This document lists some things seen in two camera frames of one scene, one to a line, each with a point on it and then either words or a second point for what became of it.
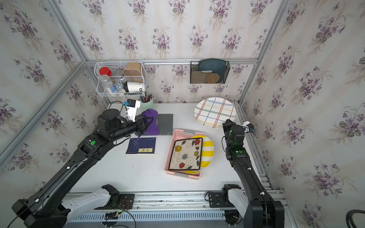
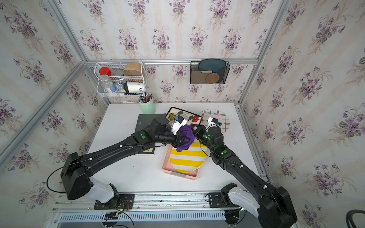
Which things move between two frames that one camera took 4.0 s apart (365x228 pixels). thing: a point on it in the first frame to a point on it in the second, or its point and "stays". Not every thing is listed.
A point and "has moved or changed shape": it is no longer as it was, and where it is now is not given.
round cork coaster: (212, 78) stays
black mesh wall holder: (209, 72) stays
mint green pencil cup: (149, 105) stays
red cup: (105, 71) stays
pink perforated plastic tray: (178, 134) stays
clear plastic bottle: (107, 86) stays
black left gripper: (141, 126) to (179, 138)
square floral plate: (186, 154) to (189, 118)
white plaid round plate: (213, 112) has moved or changed shape
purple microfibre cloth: (152, 128) to (187, 137)
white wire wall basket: (120, 79) stays
